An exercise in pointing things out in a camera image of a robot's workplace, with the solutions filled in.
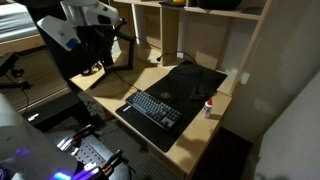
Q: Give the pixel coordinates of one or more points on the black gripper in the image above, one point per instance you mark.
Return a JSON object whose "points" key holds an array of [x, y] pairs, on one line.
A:
{"points": [[95, 43]]}

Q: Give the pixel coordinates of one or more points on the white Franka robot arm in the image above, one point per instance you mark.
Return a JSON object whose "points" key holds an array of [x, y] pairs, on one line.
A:
{"points": [[90, 13]]}

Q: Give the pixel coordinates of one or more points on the dark grey mechanical keyboard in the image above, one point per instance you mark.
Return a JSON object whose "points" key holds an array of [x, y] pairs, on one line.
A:
{"points": [[153, 108]]}

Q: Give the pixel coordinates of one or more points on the black monitor stand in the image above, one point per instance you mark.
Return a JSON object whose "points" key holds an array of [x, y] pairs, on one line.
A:
{"points": [[53, 111]]}

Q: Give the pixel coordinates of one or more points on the white mattress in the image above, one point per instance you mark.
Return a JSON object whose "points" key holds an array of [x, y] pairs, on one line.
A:
{"points": [[15, 20]]}

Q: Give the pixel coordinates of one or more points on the black tripod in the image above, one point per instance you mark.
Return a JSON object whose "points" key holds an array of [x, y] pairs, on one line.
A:
{"points": [[10, 66]]}

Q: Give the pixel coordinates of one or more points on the black computer mouse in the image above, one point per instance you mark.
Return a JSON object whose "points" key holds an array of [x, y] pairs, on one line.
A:
{"points": [[166, 96]]}

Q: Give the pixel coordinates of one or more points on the red black clamp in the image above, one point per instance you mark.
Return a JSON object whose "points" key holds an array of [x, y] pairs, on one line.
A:
{"points": [[78, 133], [113, 161]]}

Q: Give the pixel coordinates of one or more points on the yellow object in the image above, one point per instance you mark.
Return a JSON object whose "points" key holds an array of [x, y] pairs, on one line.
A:
{"points": [[179, 1]]}

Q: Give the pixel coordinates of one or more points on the perforated metal plate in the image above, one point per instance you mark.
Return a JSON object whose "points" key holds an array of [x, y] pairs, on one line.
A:
{"points": [[86, 153]]}

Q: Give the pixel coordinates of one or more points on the wooden shelf unit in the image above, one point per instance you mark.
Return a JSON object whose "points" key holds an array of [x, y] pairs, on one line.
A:
{"points": [[206, 36]]}

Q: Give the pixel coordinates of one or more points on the black bag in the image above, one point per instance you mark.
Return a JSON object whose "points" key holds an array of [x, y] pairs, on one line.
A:
{"points": [[218, 4]]}

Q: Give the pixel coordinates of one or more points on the white glue bottle red cap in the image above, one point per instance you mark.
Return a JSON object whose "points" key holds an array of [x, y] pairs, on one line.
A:
{"points": [[207, 108]]}

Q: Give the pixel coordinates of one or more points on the black camera stand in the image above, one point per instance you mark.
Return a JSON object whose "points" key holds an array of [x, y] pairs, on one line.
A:
{"points": [[131, 50]]}

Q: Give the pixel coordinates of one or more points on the white wall plate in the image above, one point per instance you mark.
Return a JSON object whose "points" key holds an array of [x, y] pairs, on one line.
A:
{"points": [[245, 78]]}

